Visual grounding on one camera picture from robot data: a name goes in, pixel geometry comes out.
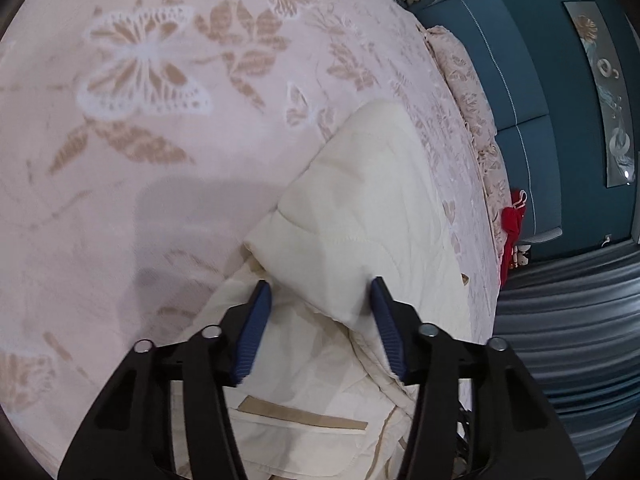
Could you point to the blue padded headboard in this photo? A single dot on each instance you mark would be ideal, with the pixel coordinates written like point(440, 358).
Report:
point(520, 85)

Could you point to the red garment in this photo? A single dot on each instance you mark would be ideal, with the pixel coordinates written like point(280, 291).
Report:
point(514, 225)

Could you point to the grey curtain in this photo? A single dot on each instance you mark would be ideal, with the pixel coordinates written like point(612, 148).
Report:
point(565, 320)

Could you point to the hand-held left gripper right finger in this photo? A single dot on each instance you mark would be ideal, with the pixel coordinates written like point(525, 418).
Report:
point(389, 327)

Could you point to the floral wall art panel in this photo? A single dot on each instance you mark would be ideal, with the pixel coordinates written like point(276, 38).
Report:
point(607, 90)

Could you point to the beige leaf print pillow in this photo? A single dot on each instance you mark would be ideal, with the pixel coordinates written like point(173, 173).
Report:
point(470, 95)

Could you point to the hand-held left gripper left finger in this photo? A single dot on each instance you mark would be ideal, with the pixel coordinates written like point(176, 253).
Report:
point(254, 327)

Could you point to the cream quilted blanket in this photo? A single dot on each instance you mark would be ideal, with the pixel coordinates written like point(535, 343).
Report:
point(345, 200)

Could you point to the pink butterfly print bedspread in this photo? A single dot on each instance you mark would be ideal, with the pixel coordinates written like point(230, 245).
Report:
point(165, 125)

